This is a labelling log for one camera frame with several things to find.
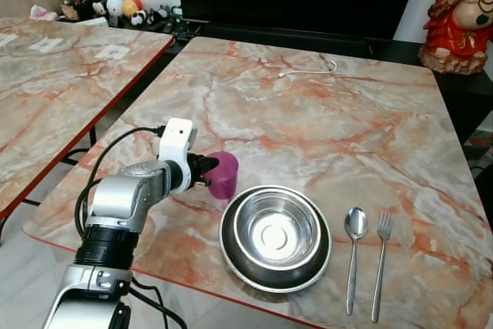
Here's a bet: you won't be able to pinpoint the marble table with red edge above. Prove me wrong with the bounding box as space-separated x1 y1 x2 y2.
0 17 176 219

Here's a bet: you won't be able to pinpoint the purple plastic cup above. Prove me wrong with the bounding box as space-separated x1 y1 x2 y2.
206 151 240 200

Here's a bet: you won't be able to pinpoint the thin white cable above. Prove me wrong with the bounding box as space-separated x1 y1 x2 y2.
277 59 337 79

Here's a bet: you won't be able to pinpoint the dark steel plate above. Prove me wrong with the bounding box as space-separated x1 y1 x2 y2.
220 185 333 294

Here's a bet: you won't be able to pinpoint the white round plush toy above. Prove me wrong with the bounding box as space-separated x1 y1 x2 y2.
106 0 126 18

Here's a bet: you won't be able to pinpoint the pink white plastic bag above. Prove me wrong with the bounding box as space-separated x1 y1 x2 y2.
29 5 59 22

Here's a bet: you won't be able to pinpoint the orange yellow round plush toy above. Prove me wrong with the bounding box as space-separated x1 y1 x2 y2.
123 0 144 18

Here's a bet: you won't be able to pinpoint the steel spoon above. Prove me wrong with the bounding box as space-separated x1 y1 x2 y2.
344 206 369 316

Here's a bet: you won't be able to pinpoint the red laughing Buddha statue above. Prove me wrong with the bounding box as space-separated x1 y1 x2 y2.
418 0 493 76

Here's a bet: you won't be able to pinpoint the shiny steel bowl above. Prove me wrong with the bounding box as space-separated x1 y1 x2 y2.
233 189 322 271

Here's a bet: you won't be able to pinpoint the black plush toy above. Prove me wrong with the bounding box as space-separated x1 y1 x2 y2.
73 0 109 20

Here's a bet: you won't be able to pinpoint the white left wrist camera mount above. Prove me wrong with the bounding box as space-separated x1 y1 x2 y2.
158 119 198 191

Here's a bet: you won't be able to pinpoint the white printed paper slip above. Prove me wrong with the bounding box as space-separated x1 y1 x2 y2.
94 44 130 61
29 38 64 54

